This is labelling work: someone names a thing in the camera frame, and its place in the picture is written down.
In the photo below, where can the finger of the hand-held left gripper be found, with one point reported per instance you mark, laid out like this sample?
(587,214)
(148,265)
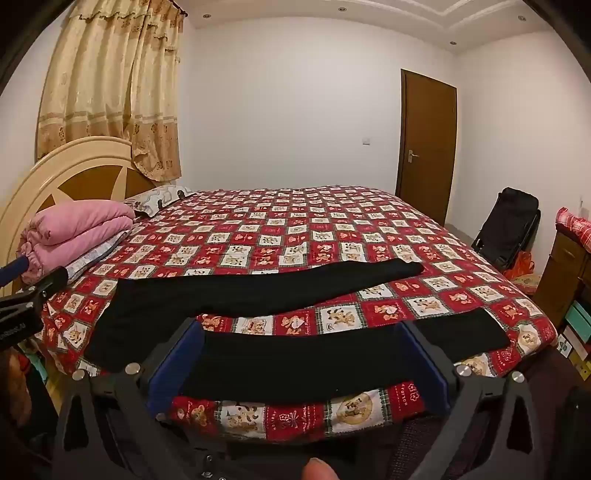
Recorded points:
(46,281)

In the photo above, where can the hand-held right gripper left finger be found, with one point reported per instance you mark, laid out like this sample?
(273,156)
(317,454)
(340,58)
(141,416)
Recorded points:
(178,364)

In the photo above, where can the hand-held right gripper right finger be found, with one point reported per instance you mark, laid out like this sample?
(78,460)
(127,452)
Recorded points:
(427,364)

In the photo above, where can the black pants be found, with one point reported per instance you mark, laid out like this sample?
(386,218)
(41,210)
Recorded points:
(277,355)

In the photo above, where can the person's right hand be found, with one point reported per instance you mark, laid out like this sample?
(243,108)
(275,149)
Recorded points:
(319,470)

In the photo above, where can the patterned white pillow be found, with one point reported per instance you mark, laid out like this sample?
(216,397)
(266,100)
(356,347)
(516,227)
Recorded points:
(157,196)
(99,254)

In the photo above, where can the folded pink blanket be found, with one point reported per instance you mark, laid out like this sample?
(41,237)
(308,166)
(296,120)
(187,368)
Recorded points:
(78,221)

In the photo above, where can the cream and brown headboard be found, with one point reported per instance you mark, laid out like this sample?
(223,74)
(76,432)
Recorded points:
(92,154)

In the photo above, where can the orange plastic bag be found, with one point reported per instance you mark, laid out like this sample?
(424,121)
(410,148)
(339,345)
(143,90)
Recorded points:
(521,265)

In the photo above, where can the teal box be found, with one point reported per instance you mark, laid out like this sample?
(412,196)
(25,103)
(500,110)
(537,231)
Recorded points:
(579,323)

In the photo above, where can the black suitcase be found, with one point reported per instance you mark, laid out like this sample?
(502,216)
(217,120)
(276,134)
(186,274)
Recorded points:
(510,221)

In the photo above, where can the brown wooden cabinet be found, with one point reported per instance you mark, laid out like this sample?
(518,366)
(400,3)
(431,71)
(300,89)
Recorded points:
(565,272)

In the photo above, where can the red checked printed bedspread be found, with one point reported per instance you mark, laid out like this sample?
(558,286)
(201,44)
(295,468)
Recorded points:
(323,230)

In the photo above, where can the red checked cloth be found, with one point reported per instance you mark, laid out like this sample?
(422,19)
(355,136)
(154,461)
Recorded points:
(575,226)

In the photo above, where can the brown wooden door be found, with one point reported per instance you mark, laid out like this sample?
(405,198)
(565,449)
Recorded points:
(427,147)

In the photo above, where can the beige patterned curtain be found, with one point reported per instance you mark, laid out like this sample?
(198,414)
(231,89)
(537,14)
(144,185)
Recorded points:
(101,69)

